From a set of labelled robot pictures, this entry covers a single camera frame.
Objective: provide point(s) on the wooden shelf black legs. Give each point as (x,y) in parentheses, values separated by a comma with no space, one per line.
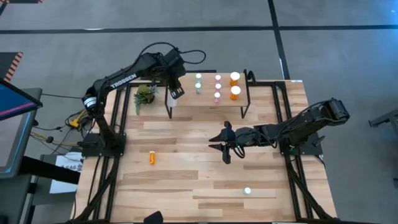
(205,101)

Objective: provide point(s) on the grey furniture piece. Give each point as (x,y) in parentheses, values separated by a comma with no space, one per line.
(387,119)

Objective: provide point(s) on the black orange striped mat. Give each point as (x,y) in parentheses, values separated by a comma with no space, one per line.
(6,63)
(18,1)

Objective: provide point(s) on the grey equipment cart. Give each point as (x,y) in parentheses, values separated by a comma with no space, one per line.
(12,146)

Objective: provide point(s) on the pink medicine bottle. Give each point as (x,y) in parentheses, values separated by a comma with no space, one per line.
(217,96)
(218,86)
(217,77)

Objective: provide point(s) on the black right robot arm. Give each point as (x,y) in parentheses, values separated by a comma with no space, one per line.
(298,127)

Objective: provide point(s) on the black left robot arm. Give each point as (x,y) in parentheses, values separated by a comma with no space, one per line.
(124,81)

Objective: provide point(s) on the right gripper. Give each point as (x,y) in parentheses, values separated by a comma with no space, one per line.
(242,137)

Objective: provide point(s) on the black rounded object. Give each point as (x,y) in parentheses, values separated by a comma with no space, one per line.
(154,218)

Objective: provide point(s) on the white printed paper sheet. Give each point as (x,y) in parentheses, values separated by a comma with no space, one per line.
(66,160)

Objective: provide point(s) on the small orange medicine bottle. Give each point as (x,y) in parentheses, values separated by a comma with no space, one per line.
(151,157)

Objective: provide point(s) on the blue screen monitor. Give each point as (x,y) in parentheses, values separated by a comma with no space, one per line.
(15,99)

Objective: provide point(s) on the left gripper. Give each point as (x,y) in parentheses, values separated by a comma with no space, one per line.
(171,67)

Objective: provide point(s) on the black cart crossbar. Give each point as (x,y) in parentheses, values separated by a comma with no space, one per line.
(53,171)

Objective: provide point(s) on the black loop hook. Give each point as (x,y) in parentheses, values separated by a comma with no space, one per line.
(252,74)

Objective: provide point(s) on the large orange medicine bottle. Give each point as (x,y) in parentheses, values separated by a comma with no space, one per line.
(234,77)
(236,91)

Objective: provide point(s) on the green potted plant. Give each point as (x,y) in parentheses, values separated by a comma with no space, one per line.
(144,95)

